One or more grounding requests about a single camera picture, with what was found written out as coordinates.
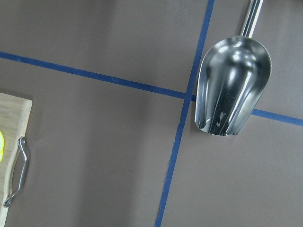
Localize stainless steel scoop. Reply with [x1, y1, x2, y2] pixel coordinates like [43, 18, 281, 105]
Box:
[195, 0, 272, 136]

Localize bamboo cutting board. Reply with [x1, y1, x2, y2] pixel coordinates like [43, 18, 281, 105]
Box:
[0, 93, 32, 227]

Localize lemon slice lower front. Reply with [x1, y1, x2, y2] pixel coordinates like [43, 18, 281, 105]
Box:
[0, 131, 5, 162]

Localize metal cutting board handle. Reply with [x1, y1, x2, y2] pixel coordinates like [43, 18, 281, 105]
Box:
[3, 136, 30, 208]

